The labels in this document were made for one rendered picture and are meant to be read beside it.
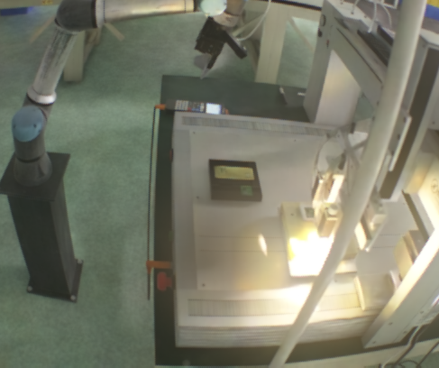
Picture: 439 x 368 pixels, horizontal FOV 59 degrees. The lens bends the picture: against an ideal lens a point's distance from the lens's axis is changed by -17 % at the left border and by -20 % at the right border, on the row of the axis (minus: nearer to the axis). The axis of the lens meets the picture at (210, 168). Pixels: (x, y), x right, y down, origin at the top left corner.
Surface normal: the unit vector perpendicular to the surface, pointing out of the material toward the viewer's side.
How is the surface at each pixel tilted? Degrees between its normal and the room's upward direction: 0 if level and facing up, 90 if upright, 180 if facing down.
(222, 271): 0
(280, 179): 0
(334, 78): 90
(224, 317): 0
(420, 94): 90
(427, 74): 90
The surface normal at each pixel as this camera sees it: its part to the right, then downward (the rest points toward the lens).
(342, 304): 0.12, -0.78
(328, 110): 0.06, 0.62
